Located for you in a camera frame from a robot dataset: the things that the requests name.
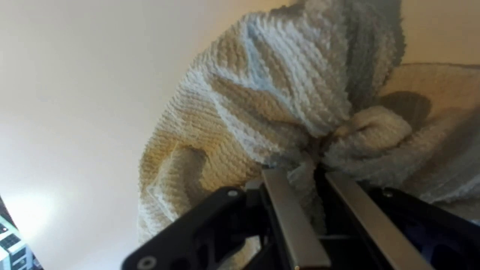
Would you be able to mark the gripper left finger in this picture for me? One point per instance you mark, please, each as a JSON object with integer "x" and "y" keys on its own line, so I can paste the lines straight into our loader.
{"x": 294, "y": 219}

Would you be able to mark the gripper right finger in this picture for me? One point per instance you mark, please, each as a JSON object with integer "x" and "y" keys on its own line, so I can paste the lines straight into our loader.
{"x": 369, "y": 219}

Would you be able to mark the white towel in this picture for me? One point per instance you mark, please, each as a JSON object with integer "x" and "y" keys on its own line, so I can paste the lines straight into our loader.
{"x": 279, "y": 99}

